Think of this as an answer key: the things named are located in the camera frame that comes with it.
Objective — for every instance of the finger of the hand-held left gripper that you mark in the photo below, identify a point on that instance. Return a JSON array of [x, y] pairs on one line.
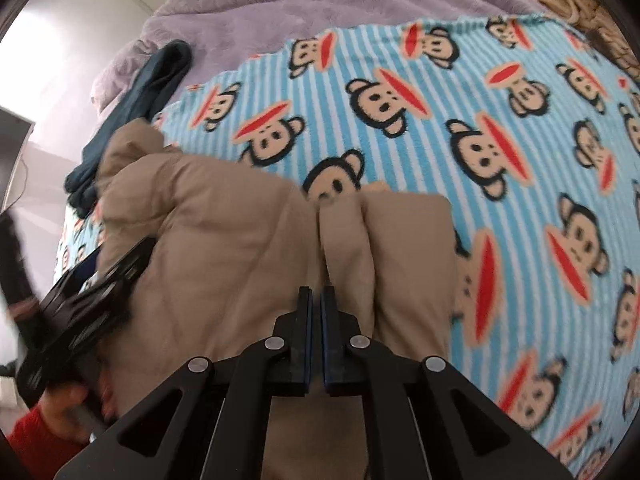
[[132, 260]]

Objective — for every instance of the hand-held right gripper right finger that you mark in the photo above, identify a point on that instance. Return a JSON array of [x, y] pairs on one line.
[[328, 350]]

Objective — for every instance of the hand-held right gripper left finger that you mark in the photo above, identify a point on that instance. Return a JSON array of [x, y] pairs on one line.
[[305, 350]]

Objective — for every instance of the tan puffer jacket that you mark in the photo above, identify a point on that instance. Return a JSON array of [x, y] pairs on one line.
[[225, 240]]

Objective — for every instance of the person's left forearm red sleeve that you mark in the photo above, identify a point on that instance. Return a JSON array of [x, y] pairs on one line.
[[40, 435]]

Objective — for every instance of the person's left hand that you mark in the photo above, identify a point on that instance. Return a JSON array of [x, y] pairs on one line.
[[65, 405]]

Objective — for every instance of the dark flat screen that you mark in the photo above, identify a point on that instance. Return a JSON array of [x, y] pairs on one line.
[[12, 160]]

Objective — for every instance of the dark teal garment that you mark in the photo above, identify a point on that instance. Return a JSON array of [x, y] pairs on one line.
[[150, 85]]

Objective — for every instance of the striped monkey print blanket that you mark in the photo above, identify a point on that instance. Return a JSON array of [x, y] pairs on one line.
[[425, 135]]

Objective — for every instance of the purple fleece blanket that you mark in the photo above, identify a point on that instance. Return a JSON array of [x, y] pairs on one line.
[[300, 0]]

